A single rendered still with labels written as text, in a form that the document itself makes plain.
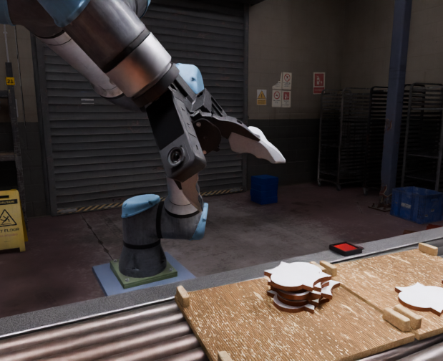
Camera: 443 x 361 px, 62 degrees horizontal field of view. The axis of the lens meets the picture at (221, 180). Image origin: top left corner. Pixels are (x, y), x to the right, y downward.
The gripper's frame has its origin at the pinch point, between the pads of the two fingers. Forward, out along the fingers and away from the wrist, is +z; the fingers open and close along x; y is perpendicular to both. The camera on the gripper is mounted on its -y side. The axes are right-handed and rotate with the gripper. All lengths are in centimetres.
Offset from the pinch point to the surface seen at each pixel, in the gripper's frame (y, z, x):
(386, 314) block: 5.0, 48.8, -4.1
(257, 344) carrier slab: -3.3, 30.2, 17.7
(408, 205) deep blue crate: 324, 353, -28
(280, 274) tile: 14.1, 34.3, 12.4
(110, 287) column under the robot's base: 27, 23, 63
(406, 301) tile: 10, 56, -8
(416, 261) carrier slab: 34, 75, -13
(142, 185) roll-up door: 398, 157, 274
